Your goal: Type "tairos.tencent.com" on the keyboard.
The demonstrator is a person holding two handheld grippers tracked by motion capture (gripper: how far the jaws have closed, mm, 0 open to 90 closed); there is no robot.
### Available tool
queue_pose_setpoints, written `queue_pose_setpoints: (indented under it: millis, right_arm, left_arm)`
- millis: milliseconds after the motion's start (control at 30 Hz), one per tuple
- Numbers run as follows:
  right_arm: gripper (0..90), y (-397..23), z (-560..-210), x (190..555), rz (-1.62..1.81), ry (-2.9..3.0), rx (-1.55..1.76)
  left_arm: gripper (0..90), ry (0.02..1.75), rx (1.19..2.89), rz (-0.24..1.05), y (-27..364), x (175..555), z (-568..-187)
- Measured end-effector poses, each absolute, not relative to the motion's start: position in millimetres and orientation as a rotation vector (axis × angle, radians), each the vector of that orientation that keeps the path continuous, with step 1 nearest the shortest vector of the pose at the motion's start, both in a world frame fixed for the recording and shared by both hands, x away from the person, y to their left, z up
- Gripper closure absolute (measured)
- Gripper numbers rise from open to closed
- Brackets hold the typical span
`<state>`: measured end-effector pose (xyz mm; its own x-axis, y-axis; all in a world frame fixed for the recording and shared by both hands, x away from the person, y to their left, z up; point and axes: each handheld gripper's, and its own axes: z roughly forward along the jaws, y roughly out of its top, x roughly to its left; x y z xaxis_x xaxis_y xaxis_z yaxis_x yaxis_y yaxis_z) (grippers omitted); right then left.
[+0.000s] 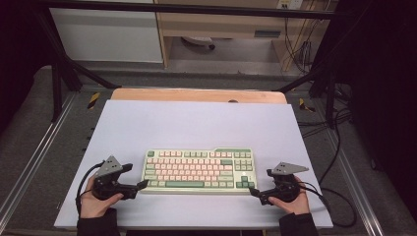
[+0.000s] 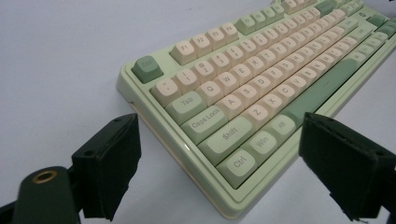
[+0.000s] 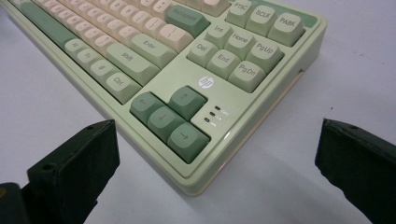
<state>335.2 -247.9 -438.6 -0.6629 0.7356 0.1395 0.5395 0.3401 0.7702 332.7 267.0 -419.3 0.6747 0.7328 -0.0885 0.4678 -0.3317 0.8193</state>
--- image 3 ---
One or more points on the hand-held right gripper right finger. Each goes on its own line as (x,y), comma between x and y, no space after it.
(361,168)

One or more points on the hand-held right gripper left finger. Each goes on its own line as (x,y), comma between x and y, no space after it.
(74,168)

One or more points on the green and cream keyboard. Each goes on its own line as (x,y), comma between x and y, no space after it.
(174,77)

